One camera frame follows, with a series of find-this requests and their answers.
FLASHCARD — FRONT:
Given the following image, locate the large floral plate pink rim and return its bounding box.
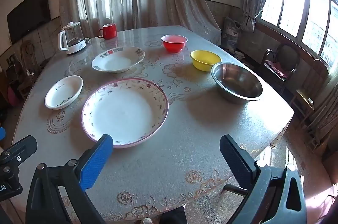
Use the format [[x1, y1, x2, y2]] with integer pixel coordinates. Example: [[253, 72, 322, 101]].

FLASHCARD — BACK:
[[81, 78, 169, 149]]

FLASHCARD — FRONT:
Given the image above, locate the cluttered wooden chair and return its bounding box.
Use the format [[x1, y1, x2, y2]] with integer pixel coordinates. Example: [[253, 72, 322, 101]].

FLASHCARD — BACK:
[[5, 40, 43, 100]]

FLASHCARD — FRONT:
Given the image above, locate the small wooden stool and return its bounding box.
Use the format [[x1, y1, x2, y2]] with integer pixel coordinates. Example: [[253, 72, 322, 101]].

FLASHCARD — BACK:
[[292, 89, 315, 129]]

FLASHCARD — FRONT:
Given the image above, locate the stainless steel bowl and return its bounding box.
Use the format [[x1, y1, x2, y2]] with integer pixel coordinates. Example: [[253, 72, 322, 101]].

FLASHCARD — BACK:
[[211, 62, 263, 104]]

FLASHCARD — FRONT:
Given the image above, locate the dark chair pink cushion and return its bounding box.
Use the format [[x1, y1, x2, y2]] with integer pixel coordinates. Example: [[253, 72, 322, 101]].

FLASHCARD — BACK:
[[260, 43, 301, 87]]

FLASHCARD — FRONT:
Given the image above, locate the red mug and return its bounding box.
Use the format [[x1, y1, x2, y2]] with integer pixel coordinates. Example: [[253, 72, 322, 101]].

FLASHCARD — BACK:
[[98, 23, 118, 40]]

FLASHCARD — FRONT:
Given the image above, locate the small white plate rose print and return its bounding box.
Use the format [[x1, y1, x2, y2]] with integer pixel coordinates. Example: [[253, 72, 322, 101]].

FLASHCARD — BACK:
[[44, 75, 84, 110]]

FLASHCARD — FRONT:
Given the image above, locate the large window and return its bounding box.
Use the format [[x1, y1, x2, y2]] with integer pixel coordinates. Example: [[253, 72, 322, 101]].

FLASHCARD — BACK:
[[260, 0, 338, 68]]

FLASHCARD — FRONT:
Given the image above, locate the yellow plastic bowl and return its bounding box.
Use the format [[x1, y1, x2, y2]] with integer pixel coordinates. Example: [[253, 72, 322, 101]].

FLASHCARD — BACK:
[[190, 50, 222, 72]]

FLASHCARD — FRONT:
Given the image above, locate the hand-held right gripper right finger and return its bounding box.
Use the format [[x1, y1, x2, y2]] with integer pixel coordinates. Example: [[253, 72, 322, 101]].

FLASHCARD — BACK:
[[220, 135, 308, 224]]

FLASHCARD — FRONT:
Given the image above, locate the white glass electric kettle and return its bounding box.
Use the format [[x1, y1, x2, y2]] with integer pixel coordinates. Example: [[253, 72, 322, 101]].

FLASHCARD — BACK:
[[58, 21, 88, 55]]

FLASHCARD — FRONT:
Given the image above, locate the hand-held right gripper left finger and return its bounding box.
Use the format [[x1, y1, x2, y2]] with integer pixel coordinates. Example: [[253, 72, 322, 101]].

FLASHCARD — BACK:
[[25, 134, 114, 224]]

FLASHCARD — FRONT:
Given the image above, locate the large floral white plate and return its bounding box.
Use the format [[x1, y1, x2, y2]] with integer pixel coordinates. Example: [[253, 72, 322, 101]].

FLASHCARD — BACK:
[[91, 46, 145, 74]]

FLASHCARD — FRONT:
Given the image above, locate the red plastic bowl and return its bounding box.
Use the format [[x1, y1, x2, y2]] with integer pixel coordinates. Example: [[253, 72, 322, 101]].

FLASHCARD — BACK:
[[161, 35, 188, 53]]

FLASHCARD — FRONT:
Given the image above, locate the printed sack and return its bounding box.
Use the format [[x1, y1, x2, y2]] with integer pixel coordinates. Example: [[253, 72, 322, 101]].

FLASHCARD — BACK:
[[222, 16, 242, 51]]

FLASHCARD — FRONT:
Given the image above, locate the dark clothing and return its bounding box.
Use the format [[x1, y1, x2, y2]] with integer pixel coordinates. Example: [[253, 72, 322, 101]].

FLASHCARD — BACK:
[[160, 207, 188, 224]]

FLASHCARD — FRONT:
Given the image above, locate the black wall television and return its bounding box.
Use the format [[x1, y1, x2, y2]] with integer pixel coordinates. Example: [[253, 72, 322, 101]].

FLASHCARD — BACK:
[[7, 0, 51, 45]]

